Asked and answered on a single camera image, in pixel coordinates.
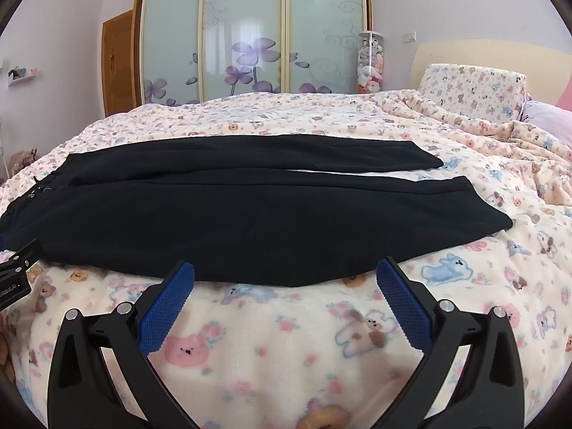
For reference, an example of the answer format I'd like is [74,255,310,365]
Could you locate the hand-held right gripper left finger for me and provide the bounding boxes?
[48,259,196,429]

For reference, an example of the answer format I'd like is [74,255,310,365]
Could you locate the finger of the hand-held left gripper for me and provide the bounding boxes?
[0,239,44,285]

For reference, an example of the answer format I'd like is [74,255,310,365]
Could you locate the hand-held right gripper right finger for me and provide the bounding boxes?
[376,257,526,429]

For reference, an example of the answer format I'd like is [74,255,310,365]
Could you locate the black pants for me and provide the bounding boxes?
[0,134,514,288]

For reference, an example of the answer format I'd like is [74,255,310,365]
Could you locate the brown plush toy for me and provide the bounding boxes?
[9,147,39,176]

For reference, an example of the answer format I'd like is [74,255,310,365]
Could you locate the bear-print fleece blanket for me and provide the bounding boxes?
[0,89,572,429]

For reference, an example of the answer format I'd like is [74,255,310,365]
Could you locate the wooden door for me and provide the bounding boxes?
[102,9,144,118]

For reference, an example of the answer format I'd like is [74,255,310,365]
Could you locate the bear-print pillow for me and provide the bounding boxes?
[418,63,531,123]

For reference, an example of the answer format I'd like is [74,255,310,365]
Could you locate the lilac pillow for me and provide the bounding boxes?
[521,94,572,155]

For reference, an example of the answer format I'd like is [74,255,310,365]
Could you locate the clear cylinder of plush toys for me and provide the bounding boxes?
[356,31,386,95]

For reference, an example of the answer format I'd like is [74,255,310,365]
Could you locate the cream headboard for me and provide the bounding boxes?
[410,40,572,109]

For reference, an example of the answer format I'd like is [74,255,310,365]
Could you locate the frosted glass sliding wardrobe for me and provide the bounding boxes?
[135,0,374,107]

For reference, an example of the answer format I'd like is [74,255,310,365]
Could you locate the white wall shelf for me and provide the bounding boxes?
[6,65,39,84]

